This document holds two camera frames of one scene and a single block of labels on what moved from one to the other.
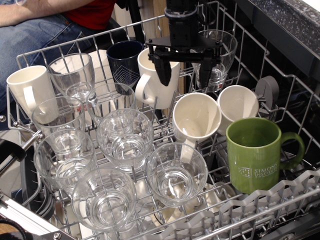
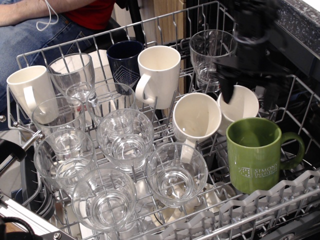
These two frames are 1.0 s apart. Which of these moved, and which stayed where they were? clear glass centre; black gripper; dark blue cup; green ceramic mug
Moved: black gripper
Stayed: clear glass centre; green ceramic mug; dark blue cup
